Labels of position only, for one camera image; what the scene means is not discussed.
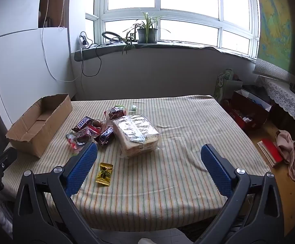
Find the red dried fruit packet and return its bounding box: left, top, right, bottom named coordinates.
left=104, top=107, right=127, bottom=121
left=66, top=126, right=101, bottom=150

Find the yellow candy packet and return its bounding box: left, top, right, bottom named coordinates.
left=95, top=162, right=113, bottom=186

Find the Snickers bar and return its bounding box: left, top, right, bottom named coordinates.
left=72, top=116, right=94, bottom=132
left=95, top=126, right=114, bottom=146

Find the brown chocolate egg packet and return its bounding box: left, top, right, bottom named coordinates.
left=91, top=120, right=102, bottom=129

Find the bagged sliced bread loaf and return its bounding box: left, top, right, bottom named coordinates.
left=112, top=115, right=160, bottom=158

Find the small green jelly packet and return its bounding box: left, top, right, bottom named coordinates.
left=129, top=105, right=137, bottom=114

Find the brown cardboard box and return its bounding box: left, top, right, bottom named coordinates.
left=6, top=94, right=72, bottom=158

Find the red book on floor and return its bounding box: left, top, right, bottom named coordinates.
left=257, top=138, right=283, bottom=167

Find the striped tablecloth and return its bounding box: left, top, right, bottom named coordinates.
left=2, top=95, right=269, bottom=231

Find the beige cloth on floor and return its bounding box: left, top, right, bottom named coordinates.
left=275, top=130, right=295, bottom=182

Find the red storage box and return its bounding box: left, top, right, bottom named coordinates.
left=223, top=89, right=272, bottom=131

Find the green paper bag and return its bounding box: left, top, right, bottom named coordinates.
left=213, top=69, right=243, bottom=102

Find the white lace table cover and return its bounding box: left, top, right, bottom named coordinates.
left=257, top=76, right=295, bottom=120

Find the white power strip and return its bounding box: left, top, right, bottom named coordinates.
left=79, top=35, right=89, bottom=49

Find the white cabinet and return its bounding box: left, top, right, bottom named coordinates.
left=0, top=0, right=76, bottom=128

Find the potted spider plant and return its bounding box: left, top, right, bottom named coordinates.
left=121, top=11, right=163, bottom=54

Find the world map poster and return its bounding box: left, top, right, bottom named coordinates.
left=257, top=0, right=295, bottom=77

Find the black hanging cable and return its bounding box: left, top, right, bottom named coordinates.
left=81, top=44, right=103, bottom=77

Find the black ring cable coil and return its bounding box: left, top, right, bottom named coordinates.
left=101, top=31, right=123, bottom=42

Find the white hanging cable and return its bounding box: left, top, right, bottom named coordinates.
left=41, top=0, right=84, bottom=83

